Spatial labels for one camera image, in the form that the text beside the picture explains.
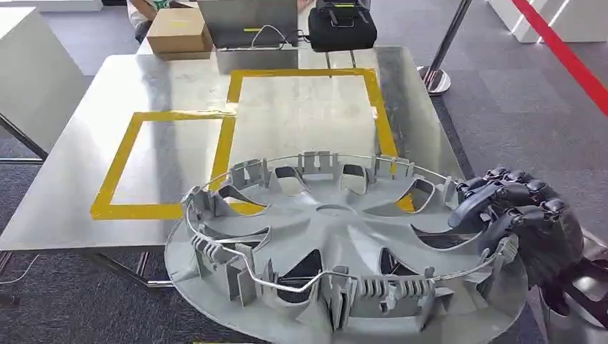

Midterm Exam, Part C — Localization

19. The person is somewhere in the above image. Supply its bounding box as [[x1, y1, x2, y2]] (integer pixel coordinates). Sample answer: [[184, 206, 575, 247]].
[[126, 0, 172, 44]]

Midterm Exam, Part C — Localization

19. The red barrier belt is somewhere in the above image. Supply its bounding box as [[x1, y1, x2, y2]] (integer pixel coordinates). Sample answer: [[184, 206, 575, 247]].
[[510, 0, 608, 118]]

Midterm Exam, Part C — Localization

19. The grey plastic wheel hubcap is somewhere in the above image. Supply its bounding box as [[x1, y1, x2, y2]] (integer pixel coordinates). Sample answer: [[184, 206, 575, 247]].
[[164, 150, 529, 344]]

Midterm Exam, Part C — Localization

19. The black bag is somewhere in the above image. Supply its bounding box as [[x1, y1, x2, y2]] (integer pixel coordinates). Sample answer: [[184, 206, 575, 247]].
[[308, 0, 379, 53]]

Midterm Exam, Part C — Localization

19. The grey metal box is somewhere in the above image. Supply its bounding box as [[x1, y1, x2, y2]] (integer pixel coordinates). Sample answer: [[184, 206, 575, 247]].
[[196, 0, 300, 75]]

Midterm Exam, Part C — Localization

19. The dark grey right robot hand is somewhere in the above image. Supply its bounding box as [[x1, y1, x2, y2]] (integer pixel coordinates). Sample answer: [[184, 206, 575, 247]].
[[447, 166, 586, 317]]

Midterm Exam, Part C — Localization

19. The chrome-based stanchion post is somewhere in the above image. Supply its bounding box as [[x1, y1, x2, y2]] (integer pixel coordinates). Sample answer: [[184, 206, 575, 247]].
[[417, 0, 473, 96]]

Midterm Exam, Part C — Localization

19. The large yellow tape square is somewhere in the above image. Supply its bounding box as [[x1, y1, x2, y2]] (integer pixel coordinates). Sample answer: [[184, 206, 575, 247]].
[[227, 68, 415, 213]]

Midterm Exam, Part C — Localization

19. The small yellow tape square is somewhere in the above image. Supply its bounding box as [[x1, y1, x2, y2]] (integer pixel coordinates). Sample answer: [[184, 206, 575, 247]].
[[90, 111, 237, 221]]

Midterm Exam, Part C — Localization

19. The closed cardboard box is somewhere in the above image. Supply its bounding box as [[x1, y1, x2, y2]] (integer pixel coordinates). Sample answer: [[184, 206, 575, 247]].
[[146, 7, 214, 61]]

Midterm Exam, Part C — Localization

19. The thin white floor cable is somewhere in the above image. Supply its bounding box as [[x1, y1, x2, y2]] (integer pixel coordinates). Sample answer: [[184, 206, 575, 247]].
[[0, 254, 42, 286]]

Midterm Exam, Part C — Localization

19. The steel table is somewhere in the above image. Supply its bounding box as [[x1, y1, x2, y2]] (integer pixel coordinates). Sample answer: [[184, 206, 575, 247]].
[[0, 44, 469, 290]]

